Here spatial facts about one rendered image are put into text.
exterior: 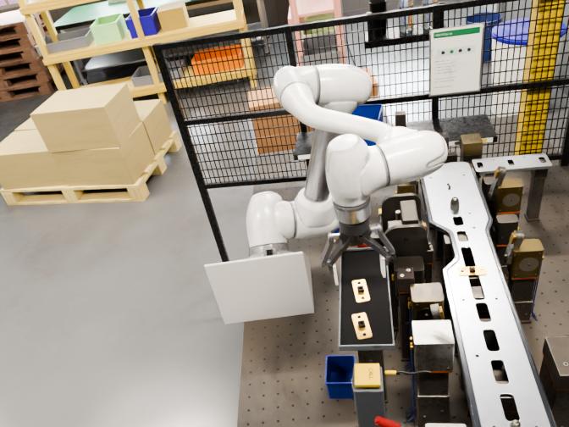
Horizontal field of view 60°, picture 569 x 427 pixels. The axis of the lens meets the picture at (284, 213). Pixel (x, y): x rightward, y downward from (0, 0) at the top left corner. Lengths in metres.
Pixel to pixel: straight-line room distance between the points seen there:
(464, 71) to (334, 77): 0.94
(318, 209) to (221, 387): 1.22
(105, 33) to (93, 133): 2.06
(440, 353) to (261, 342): 0.79
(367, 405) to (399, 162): 0.58
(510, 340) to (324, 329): 0.71
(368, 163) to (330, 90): 0.54
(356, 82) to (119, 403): 2.07
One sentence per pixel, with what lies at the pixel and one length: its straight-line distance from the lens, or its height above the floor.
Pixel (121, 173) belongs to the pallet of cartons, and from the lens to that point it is 4.29.
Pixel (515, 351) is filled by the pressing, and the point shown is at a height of 1.00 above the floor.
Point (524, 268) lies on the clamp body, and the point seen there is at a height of 0.97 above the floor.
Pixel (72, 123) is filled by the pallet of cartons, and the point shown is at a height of 0.75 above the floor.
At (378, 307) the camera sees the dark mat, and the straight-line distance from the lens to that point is 1.38.
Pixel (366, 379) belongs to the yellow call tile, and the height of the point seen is 1.16.
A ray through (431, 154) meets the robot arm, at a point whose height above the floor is 1.57.
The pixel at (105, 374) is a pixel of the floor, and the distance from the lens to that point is 3.10.
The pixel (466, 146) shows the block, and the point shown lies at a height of 1.04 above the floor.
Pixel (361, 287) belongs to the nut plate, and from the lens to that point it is 1.42.
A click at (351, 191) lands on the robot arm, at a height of 1.54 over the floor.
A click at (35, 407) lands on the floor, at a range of 3.18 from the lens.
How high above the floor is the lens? 2.18
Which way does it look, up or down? 36 degrees down
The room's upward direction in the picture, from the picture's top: 12 degrees counter-clockwise
